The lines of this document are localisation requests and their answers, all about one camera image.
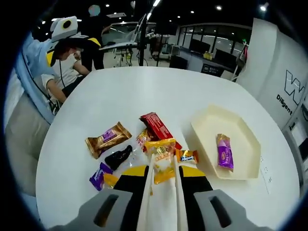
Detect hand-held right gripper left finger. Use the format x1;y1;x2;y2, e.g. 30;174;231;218
48;165;150;231

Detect person's torso in pale coat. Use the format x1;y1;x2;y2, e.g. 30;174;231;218
3;52;61;196

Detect orange-brown food packet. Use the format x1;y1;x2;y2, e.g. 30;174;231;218
135;129;155;153

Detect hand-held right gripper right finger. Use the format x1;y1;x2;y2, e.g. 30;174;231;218
179;165;263;231

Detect black tripod pole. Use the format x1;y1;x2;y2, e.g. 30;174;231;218
137;13;150;67

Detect brown-gold packet with purple label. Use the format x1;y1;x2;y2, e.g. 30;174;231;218
85;121;133;160

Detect small orange candy packet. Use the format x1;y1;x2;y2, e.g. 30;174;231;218
175;149;200;165

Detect white coat stand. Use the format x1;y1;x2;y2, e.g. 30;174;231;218
232;38;251;82

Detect purple foil food packet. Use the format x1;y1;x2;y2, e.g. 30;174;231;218
216;133;235;173

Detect long ceiling light strip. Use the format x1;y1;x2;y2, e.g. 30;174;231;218
145;0;162;20

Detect white food tongs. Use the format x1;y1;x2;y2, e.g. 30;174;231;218
136;153;191;231

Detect grey counter with dark panel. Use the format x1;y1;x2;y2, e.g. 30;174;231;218
179;47;242;78

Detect round ceiling spotlights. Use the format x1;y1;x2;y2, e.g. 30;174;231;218
40;2;269;27

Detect beige hexagonal container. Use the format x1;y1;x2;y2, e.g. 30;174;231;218
190;103;262;181

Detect small purple candy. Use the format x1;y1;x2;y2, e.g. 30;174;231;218
89;162;114;192

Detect white tilted desk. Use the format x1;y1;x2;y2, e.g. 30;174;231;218
99;21;157;52

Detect black candy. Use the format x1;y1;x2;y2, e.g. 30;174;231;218
104;144;136;172

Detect yellow clear bun packet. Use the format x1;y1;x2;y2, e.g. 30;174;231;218
143;138;179;186

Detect red food packet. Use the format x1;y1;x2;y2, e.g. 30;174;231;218
140;111;182;150

